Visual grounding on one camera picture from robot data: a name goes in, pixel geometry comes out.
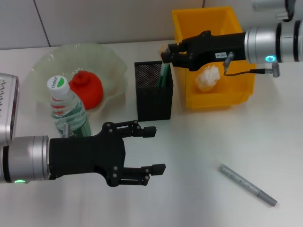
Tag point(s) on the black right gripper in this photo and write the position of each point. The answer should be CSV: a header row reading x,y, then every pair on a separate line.
x,y
213,49

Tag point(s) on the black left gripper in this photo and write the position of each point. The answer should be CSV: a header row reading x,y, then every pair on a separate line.
x,y
85,156

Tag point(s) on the beige eraser with barcode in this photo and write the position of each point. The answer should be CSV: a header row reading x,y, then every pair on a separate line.
x,y
163,49

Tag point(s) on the green pen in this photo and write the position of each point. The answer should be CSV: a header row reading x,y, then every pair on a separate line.
x,y
163,75

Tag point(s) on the white paper ball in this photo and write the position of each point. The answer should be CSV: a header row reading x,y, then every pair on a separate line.
x,y
208,79

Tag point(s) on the orange toy fruit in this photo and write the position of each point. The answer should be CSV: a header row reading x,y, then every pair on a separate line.
x,y
92,89

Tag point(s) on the clear bottle with green label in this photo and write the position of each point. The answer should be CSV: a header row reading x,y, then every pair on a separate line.
x,y
68,111

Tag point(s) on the grey marker pen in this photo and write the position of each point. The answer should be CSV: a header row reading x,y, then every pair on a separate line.
x,y
243,184

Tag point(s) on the black mesh pen holder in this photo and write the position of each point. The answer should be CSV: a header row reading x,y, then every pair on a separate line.
x,y
154,104

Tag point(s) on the green glass fruit plate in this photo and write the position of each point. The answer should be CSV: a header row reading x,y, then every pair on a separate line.
x,y
106,63

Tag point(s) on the silver right wrist plug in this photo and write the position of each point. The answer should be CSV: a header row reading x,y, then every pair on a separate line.
x,y
229,58

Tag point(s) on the silver wrist plug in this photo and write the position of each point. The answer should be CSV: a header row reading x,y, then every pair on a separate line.
x,y
229,58
66,131

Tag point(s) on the yellow plastic bin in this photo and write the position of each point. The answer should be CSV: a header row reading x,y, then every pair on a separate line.
x,y
236,92

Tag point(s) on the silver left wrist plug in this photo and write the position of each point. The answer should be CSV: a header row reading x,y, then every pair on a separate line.
x,y
66,131

